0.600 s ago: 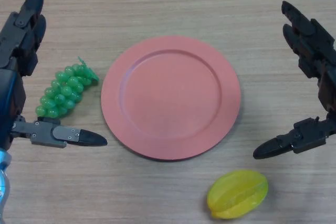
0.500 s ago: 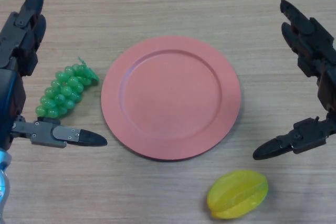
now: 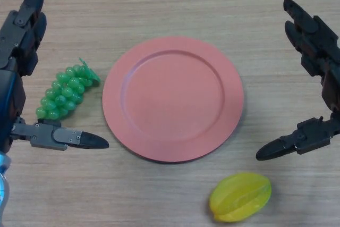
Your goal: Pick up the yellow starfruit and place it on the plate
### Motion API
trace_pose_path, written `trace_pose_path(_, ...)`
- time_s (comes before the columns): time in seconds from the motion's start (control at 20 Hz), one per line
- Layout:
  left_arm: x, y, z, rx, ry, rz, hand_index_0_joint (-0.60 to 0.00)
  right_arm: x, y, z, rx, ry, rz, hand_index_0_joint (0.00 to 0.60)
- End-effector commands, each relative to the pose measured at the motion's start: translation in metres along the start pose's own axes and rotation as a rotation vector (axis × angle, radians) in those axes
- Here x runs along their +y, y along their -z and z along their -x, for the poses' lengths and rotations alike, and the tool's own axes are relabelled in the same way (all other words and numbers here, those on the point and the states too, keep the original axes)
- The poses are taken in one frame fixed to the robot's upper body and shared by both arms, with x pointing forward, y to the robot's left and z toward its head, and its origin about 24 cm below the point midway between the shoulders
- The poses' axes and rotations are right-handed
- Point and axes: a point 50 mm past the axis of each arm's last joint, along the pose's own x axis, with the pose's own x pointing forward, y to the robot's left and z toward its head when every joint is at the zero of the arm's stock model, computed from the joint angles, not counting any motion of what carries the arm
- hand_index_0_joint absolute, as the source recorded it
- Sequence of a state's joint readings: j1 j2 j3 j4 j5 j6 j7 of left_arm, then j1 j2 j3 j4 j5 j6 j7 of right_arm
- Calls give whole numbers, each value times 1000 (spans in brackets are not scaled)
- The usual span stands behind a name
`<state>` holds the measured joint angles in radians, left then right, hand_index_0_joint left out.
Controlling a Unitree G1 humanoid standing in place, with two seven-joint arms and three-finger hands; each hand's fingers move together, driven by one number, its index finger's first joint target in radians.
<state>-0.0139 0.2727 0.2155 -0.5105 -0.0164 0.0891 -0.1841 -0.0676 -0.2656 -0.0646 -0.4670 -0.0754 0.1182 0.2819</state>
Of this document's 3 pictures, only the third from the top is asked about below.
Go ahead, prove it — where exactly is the yellow starfruit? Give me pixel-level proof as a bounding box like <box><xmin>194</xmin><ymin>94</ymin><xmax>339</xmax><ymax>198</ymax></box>
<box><xmin>209</xmin><ymin>171</ymin><xmax>272</xmax><ymax>223</ymax></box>

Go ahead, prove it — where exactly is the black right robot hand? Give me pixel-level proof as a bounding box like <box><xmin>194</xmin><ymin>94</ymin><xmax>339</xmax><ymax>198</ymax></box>
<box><xmin>256</xmin><ymin>0</ymin><xmax>340</xmax><ymax>161</ymax></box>

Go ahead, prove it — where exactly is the green grape bunch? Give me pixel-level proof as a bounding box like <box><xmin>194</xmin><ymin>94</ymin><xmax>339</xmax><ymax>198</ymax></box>
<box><xmin>36</xmin><ymin>56</ymin><xmax>101</xmax><ymax>120</ymax></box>

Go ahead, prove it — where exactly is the pink round plate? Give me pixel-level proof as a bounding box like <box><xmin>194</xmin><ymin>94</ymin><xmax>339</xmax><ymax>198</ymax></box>
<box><xmin>102</xmin><ymin>36</ymin><xmax>244</xmax><ymax>163</ymax></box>

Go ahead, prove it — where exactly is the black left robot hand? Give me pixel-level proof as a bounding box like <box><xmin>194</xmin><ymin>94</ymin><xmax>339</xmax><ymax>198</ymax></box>
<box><xmin>0</xmin><ymin>0</ymin><xmax>110</xmax><ymax>156</ymax></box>

